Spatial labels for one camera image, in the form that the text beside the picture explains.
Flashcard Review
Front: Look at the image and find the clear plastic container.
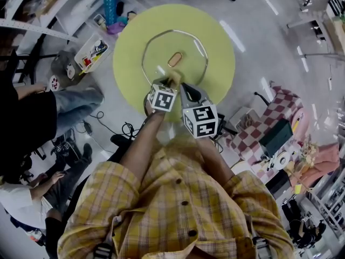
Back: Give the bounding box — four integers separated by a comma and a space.
50, 50, 81, 87

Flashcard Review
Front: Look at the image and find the purple bag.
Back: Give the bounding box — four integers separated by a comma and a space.
106, 21, 126, 35

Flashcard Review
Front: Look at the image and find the white round stool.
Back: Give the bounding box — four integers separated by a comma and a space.
231, 159, 253, 175

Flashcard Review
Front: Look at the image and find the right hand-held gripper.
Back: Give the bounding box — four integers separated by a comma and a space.
179, 83, 219, 139

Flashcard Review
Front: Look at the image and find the person's left forearm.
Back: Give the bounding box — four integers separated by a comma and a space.
118, 111, 165, 183

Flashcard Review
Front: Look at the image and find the person's right forearm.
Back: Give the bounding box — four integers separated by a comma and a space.
195, 136, 235, 185

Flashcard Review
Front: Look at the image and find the small clear plastic box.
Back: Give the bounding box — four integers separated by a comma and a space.
93, 13, 107, 28

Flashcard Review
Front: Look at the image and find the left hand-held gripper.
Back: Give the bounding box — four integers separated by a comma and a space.
147, 77, 178, 113

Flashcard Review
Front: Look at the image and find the grey shoulder strap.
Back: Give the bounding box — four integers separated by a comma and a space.
252, 236, 273, 259
93, 216, 122, 259

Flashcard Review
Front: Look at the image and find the white tape roll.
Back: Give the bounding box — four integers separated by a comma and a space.
277, 152, 292, 168

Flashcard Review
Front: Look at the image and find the dark green box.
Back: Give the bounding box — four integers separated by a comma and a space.
259, 118, 294, 158

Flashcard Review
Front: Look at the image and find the black equipment bundle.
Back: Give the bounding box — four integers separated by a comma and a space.
50, 138, 81, 164

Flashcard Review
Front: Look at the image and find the pink white checkered cloth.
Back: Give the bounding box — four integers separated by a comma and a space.
223, 86, 304, 180

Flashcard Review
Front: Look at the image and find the flat black box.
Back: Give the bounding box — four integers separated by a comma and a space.
265, 168, 292, 196

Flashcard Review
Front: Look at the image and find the white shelf rack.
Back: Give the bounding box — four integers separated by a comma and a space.
0, 0, 141, 45

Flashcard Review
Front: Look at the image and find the white round spool red print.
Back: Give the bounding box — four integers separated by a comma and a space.
49, 75, 60, 92

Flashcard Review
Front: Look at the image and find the cardboard box with plastic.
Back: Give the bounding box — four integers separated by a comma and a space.
34, 0, 61, 17

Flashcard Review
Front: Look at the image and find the pink cushion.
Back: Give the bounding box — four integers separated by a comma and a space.
289, 143, 340, 188

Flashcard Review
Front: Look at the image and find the white desk wooden top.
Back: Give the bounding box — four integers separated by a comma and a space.
286, 0, 345, 62

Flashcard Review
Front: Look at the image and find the black desk frame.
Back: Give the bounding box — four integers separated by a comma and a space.
0, 47, 52, 86

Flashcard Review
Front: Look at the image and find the white crate with ropes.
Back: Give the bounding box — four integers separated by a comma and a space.
229, 106, 261, 131

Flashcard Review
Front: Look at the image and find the flower bouquet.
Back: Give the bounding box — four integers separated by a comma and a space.
300, 141, 319, 167

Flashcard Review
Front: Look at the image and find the person's yellow plaid shirt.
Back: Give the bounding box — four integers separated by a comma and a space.
57, 133, 294, 259

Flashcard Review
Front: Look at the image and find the round table green tablecloth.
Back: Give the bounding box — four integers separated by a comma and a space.
112, 3, 236, 123

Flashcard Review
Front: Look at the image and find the person's left hand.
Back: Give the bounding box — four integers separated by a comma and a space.
144, 93, 158, 117

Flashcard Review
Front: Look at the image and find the pink round stool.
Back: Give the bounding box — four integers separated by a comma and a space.
291, 108, 311, 139

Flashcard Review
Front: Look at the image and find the white storage bin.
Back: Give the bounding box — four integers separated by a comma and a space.
74, 32, 109, 73

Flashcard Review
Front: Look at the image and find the black power cable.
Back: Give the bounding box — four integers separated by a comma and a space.
88, 111, 141, 142

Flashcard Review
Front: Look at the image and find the glass lid with wooden handle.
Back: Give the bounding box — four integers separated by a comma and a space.
141, 29, 210, 88

